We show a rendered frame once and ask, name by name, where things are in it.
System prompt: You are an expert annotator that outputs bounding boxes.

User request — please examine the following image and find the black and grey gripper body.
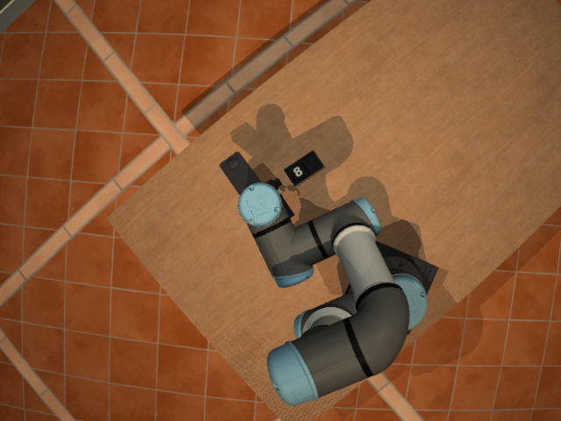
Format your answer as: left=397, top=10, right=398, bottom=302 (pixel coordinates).
left=266, top=180, right=295, bottom=218

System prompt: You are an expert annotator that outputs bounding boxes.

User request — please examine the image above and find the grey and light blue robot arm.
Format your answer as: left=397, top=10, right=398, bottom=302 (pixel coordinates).
left=219, top=152, right=428, bottom=406

